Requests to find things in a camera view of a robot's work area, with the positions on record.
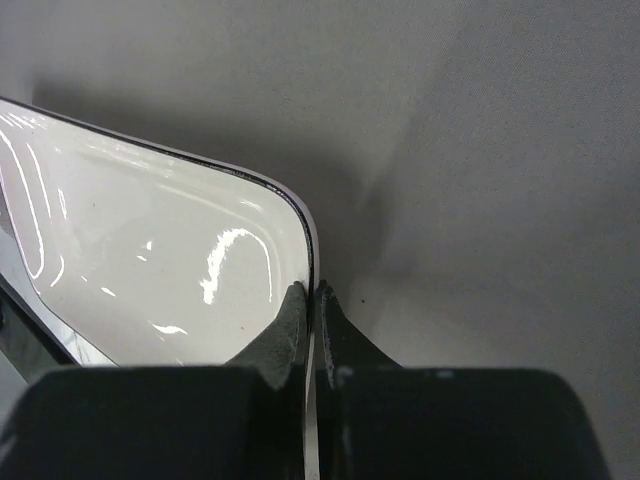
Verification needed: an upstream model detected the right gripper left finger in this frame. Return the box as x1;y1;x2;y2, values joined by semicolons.
1;283;306;479

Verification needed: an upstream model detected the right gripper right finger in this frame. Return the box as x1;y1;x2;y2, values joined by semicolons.
314;282;610;479

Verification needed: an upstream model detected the white rectangular plate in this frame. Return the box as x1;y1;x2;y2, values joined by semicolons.
1;99;317;473

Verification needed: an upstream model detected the grey scalloped placemat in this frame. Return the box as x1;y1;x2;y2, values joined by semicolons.
1;1;639;479

